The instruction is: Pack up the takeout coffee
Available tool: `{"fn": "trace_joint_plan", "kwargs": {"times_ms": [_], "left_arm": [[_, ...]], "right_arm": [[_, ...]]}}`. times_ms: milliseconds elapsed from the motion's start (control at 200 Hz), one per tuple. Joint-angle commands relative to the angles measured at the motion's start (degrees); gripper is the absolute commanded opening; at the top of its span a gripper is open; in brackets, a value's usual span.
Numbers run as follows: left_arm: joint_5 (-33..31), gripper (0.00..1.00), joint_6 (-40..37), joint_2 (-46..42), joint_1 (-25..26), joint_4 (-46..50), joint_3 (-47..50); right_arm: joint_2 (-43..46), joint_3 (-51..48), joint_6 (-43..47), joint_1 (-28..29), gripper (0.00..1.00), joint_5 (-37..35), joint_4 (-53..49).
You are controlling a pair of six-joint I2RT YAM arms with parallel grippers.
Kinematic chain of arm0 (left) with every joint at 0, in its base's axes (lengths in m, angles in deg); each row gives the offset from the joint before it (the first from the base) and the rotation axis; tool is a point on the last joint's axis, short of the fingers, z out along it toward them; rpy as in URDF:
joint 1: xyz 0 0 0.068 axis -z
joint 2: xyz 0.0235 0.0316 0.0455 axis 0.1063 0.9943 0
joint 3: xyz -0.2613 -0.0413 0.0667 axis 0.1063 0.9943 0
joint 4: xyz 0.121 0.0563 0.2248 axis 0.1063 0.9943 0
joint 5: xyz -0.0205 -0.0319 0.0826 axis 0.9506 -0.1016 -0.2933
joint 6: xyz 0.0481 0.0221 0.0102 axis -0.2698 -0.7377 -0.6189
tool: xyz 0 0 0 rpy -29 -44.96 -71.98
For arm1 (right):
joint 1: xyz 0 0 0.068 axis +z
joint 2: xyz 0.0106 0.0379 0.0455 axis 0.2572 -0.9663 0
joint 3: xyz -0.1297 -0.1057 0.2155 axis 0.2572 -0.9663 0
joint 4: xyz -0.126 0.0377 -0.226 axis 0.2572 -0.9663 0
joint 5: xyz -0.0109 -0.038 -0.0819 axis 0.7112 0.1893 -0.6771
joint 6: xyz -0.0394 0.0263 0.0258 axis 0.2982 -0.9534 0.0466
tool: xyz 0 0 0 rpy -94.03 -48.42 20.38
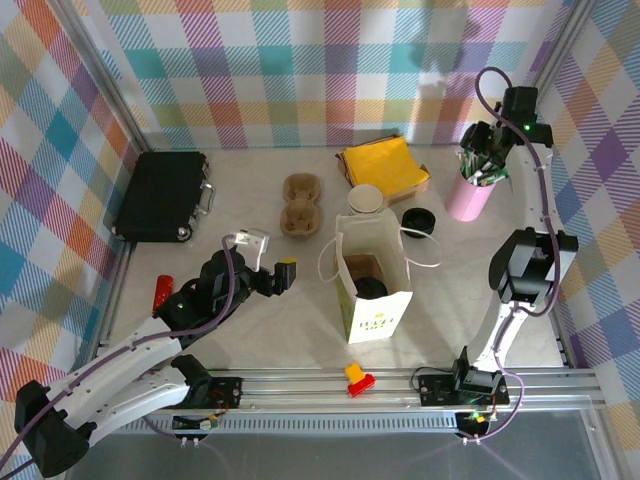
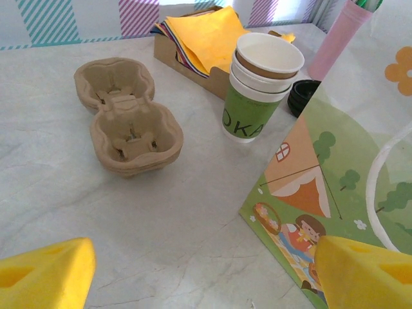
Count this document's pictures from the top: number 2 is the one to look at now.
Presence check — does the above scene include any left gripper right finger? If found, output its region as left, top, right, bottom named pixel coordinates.
left=314, top=234, right=412, bottom=309

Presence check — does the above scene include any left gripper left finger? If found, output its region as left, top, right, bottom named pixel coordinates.
left=0, top=237, right=97, bottom=309

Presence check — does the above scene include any white printed paper bag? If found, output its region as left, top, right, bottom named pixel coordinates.
left=238, top=0, right=412, bottom=309

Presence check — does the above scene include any brown pulp cup carrier stack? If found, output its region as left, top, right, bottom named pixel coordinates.
left=73, top=57, right=184, bottom=180

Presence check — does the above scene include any stack of paper cups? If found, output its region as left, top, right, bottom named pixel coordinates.
left=221, top=32, right=305, bottom=144

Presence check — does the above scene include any pink cylindrical holder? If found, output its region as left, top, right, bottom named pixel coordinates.
left=307, top=0, right=374, bottom=83

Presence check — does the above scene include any bundle of green white straws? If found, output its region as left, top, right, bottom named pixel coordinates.
left=353, top=0, right=384, bottom=12

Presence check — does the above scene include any yellow paper napkin stack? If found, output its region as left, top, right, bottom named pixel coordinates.
left=154, top=5, right=295, bottom=78

